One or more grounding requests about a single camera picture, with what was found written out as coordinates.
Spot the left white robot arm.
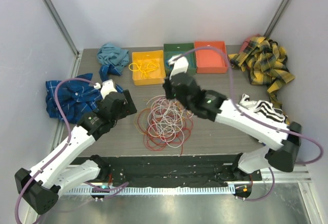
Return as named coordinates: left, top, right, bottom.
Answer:
left=14, top=90, right=137, bottom=215

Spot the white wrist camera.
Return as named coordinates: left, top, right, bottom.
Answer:
left=168, top=55, right=189, bottom=79
left=93, top=79, right=117, bottom=99

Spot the yellow cable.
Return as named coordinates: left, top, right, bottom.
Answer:
left=128, top=57, right=159, bottom=79

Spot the right aluminium frame post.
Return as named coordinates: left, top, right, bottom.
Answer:
left=264, top=0, right=292, bottom=37

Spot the green plastic bin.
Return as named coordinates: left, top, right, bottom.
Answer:
left=163, top=43, right=197, bottom=75

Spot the light blue cloth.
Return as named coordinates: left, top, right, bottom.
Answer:
left=96, top=43, right=129, bottom=69

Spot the blue cable in bin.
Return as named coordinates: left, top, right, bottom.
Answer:
left=165, top=52, right=195, bottom=69

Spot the dark blue plaid cloth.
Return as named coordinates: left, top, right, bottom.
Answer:
left=45, top=64, right=124, bottom=124

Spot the black white striped cloth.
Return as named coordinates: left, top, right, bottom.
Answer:
left=239, top=94, right=288, bottom=123

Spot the slotted cable duct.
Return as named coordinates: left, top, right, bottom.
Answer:
left=64, top=184, right=235, bottom=197

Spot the red cable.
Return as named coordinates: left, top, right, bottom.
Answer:
left=134, top=98, right=194, bottom=156

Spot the white cable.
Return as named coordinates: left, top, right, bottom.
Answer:
left=146, top=94, right=190, bottom=148

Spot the yellow plaid cloth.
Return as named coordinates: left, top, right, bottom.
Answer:
left=228, top=36, right=295, bottom=109

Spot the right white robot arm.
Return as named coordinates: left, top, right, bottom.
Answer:
left=163, top=73, right=301, bottom=180

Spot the aluminium frame post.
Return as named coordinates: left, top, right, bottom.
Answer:
left=264, top=0, right=292, bottom=37
left=42, top=0, right=79, bottom=57

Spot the yellow plastic bin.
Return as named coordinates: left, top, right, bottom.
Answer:
left=128, top=50, right=166, bottom=86

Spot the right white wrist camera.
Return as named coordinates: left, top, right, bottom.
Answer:
left=168, top=55, right=189, bottom=79

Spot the orange cable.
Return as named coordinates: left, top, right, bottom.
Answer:
left=137, top=100, right=190, bottom=135

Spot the left aluminium frame post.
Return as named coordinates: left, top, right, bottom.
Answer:
left=42, top=0, right=79, bottom=57

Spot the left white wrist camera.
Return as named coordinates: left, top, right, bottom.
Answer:
left=93, top=79, right=117, bottom=99

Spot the pink cloth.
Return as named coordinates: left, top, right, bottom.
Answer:
left=239, top=34, right=262, bottom=53

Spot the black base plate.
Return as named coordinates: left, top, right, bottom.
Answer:
left=92, top=155, right=262, bottom=188

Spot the coral red plastic bin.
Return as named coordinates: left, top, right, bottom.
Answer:
left=194, top=41, right=228, bottom=74

